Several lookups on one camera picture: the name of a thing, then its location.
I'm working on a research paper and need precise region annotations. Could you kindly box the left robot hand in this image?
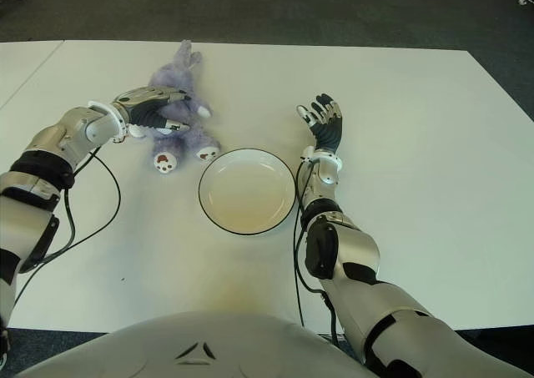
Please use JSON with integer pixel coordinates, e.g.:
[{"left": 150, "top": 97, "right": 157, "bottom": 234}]
[{"left": 111, "top": 85, "right": 193, "bottom": 135}]

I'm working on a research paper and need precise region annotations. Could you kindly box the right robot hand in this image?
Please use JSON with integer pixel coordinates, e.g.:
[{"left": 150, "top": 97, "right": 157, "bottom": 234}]
[{"left": 295, "top": 93, "right": 344, "bottom": 154}]

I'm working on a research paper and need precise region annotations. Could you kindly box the purple plush bunny doll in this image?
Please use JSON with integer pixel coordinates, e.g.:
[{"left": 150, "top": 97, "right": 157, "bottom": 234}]
[{"left": 127, "top": 39, "right": 222, "bottom": 174}]

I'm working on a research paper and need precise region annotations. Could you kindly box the white plate black rim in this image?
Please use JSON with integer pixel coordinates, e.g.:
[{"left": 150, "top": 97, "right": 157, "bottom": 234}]
[{"left": 197, "top": 147, "right": 296, "bottom": 235}]

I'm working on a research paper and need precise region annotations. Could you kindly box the grey robot torso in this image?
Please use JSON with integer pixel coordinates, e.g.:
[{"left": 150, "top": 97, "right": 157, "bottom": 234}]
[{"left": 24, "top": 310, "right": 368, "bottom": 378}]

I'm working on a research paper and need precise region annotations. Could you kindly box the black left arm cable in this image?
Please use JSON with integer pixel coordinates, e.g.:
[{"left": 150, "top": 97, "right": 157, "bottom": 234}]
[{"left": 8, "top": 144, "right": 123, "bottom": 312}]

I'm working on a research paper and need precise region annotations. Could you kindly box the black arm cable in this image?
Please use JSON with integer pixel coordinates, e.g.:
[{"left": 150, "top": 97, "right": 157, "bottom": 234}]
[
  {"left": 291, "top": 160, "right": 341, "bottom": 345},
  {"left": 8, "top": 144, "right": 123, "bottom": 312}
]

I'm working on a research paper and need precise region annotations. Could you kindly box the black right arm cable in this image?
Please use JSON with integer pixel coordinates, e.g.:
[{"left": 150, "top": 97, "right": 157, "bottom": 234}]
[{"left": 291, "top": 160, "right": 341, "bottom": 345}]

